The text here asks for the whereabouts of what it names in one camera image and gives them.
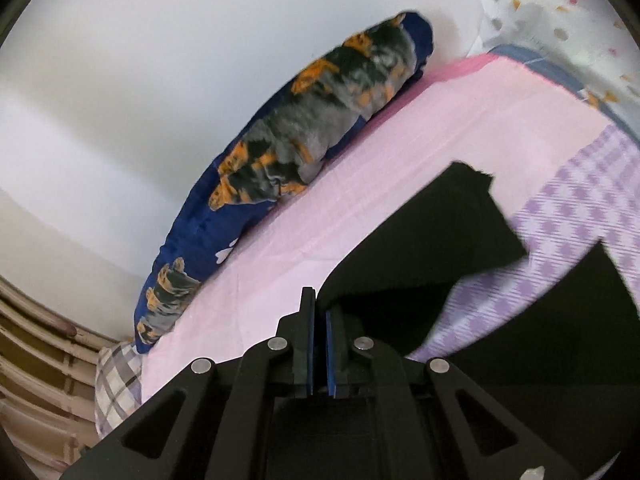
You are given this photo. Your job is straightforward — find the pink purple checked bedsheet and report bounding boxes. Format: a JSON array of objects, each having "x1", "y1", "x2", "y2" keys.
[{"x1": 140, "y1": 52, "x2": 640, "y2": 406}]

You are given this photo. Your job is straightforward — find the white dotted pillow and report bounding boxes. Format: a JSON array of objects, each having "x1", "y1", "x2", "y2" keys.
[{"x1": 467, "y1": 0, "x2": 640, "y2": 126}]

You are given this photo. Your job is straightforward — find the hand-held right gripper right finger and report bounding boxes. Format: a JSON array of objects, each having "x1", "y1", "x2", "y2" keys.
[{"x1": 325, "y1": 309, "x2": 581, "y2": 480}]

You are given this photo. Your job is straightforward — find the wooden slatted headboard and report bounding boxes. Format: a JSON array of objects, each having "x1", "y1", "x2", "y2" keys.
[{"x1": 0, "y1": 275, "x2": 121, "y2": 480}]

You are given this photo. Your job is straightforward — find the plaid pillow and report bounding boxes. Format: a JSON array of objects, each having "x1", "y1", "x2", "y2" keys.
[{"x1": 94, "y1": 342, "x2": 146, "y2": 441}]

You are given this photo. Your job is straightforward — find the black pants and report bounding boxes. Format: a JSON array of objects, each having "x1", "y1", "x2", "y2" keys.
[{"x1": 319, "y1": 160, "x2": 640, "y2": 463}]

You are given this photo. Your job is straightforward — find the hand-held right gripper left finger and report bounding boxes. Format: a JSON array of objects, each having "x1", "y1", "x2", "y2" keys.
[{"x1": 60, "y1": 286, "x2": 317, "y2": 480}]

